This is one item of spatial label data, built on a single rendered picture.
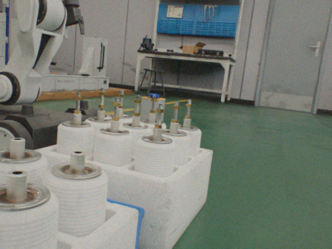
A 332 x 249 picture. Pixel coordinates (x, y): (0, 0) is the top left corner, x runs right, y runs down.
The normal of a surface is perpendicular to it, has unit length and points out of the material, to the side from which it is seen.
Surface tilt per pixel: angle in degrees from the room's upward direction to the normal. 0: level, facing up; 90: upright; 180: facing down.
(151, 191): 90
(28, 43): 115
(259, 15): 90
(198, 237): 0
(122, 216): 0
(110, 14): 90
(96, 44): 90
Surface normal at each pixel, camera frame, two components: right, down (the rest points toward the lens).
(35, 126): 0.73, -0.58
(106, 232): 0.10, -0.98
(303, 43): -0.37, 0.12
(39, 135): 0.93, 0.15
